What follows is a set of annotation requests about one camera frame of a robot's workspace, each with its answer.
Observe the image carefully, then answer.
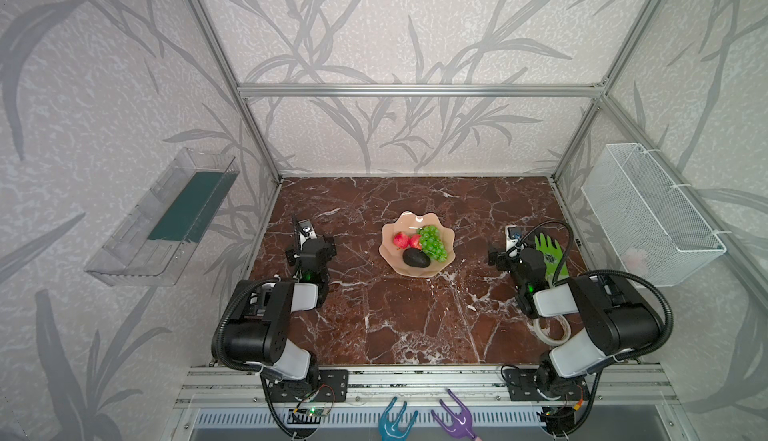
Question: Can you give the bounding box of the red fake apple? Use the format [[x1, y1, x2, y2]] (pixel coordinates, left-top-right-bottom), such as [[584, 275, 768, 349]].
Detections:
[[409, 234, 422, 250], [392, 232, 411, 250]]

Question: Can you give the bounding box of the dark fake avocado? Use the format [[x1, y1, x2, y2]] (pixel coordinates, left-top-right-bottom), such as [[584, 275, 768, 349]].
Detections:
[[402, 248, 432, 269]]

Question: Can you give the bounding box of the green fake grape bunch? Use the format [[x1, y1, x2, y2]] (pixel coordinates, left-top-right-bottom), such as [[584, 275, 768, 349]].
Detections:
[[418, 225, 448, 262]]

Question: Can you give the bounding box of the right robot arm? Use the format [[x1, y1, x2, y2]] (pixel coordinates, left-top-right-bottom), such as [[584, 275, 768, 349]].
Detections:
[[488, 245, 674, 399]]

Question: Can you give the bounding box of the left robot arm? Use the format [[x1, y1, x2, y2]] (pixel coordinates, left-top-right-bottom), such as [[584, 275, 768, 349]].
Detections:
[[211, 236, 337, 390]]

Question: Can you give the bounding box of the pink scalloped fruit bowl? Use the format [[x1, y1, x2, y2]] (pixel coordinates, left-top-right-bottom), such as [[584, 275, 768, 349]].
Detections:
[[379, 211, 456, 278]]

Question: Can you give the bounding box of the green work glove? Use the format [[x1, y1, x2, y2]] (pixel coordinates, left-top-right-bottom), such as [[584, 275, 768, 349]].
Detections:
[[534, 233, 564, 281]]

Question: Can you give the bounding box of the clear tape roll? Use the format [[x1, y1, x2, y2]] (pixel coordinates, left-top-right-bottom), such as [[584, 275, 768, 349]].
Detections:
[[532, 315, 572, 347]]

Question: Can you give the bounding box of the pink item in basket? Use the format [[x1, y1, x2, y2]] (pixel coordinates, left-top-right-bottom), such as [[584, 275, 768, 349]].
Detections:
[[621, 247, 649, 277]]

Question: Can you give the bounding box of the purple plastic hand fork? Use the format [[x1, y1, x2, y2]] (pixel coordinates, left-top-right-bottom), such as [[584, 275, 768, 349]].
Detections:
[[430, 389, 481, 441]]

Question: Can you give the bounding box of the teal plastic hand fork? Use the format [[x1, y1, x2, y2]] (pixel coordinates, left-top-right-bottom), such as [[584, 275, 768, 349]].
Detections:
[[378, 397, 419, 441]]

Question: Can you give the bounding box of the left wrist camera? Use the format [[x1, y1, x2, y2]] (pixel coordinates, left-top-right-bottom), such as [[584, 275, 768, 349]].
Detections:
[[292, 216, 317, 247]]

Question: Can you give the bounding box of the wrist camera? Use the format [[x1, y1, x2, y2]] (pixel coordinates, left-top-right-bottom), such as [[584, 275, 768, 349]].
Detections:
[[504, 225, 527, 250], [292, 216, 317, 247]]

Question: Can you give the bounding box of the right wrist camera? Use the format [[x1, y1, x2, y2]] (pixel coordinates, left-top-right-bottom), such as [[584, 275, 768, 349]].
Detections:
[[504, 225, 527, 250]]

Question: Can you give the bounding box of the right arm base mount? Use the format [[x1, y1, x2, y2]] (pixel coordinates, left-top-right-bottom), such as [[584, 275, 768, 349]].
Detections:
[[501, 365, 589, 404]]

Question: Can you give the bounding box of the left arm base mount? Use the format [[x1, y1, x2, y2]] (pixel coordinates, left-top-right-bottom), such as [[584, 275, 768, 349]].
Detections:
[[266, 368, 349, 403]]

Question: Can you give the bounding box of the white wire mesh basket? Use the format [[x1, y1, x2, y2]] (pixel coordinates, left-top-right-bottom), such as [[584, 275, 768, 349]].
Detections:
[[582, 143, 727, 287]]

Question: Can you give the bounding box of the aluminium front rail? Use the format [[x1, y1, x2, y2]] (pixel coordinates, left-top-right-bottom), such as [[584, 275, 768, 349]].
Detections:
[[173, 363, 680, 409]]

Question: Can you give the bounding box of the clear plastic wall bin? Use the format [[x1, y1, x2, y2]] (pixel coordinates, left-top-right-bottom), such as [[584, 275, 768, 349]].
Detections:
[[85, 148, 240, 287]]

